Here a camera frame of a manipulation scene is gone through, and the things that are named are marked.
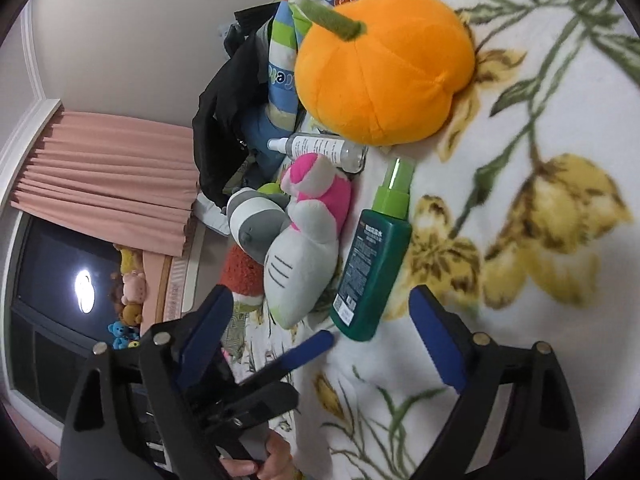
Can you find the person's left hand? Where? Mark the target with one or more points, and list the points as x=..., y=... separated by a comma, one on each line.
x=275, y=465

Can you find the dark window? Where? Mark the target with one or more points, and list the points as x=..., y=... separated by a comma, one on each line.
x=50, y=310

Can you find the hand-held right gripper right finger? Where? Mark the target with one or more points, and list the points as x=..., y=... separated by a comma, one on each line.
x=440, y=340

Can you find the pink pig plush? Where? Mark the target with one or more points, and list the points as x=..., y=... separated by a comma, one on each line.
x=134, y=287

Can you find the orange pumpkin plush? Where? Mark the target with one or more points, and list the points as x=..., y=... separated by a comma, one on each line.
x=385, y=70

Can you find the white pink cat plush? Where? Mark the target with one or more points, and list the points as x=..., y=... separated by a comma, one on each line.
x=300, y=260

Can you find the white floral blanket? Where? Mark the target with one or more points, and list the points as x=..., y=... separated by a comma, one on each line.
x=550, y=260

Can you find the grey striped raccoon plush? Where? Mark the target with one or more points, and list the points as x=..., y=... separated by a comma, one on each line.
x=252, y=220

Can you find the grey patterned pillow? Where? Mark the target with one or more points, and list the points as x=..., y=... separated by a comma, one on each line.
x=234, y=332

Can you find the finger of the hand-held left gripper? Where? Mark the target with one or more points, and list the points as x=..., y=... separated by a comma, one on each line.
x=265, y=402
x=310, y=347

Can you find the striped cartoon quilt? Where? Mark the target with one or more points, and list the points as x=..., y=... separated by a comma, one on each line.
x=285, y=60

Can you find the yellow plush toy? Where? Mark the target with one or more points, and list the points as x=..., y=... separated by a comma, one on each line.
x=130, y=260

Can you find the pink curtain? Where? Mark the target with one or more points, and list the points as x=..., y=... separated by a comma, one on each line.
x=110, y=175

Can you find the blue plush toy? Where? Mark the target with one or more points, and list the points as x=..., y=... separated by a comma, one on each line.
x=124, y=336

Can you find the green spray bottle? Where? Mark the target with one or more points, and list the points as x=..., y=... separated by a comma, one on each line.
x=372, y=260

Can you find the window sill ledge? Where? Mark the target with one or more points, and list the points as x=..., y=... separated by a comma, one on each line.
x=175, y=280

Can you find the red green fuzzy plush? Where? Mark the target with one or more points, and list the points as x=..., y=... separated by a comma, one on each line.
x=242, y=275

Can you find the white pillow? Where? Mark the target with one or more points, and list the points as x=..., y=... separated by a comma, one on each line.
x=212, y=215

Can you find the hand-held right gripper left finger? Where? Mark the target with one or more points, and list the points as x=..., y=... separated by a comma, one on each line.
x=205, y=340

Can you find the brown bear plush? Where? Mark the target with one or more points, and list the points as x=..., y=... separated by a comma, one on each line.
x=131, y=314

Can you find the clear spray bottle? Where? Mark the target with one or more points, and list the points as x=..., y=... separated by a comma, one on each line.
x=325, y=149

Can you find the black jacket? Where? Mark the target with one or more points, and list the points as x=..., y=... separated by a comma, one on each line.
x=225, y=110

